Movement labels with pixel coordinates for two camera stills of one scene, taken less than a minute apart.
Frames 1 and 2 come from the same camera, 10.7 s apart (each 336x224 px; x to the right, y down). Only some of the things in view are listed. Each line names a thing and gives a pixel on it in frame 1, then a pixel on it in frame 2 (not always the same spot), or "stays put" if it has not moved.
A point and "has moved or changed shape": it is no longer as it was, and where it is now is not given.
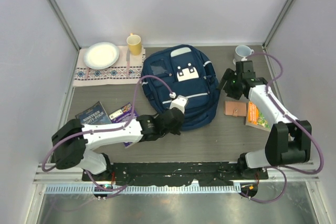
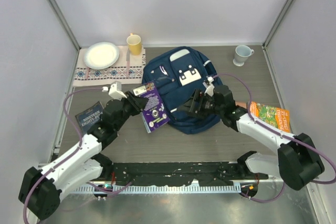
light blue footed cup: (241, 52) stays put
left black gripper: (177, 130) -> (137, 103)
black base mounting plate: (176, 174) stays put
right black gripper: (229, 75) -> (189, 108)
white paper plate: (101, 55) stays put
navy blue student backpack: (188, 73) stays put
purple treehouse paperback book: (124, 115) has moved or changed shape
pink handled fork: (87, 73) stays put
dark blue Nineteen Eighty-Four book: (95, 114) stays put
